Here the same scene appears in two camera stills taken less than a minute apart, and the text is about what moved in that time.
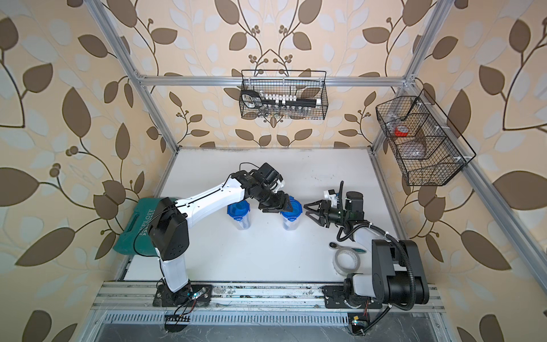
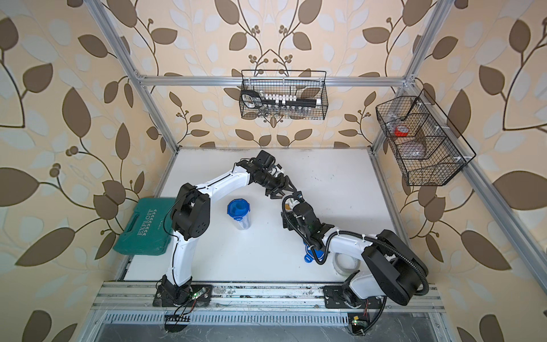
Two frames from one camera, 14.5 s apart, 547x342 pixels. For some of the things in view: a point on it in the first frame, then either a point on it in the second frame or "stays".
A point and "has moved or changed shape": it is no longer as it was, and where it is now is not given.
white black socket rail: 289,100 stays
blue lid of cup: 297,209 has moved or changed shape
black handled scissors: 253,99 stays
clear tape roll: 346,261 stays
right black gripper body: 335,215 -> 289,217
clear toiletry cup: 244,223 stays
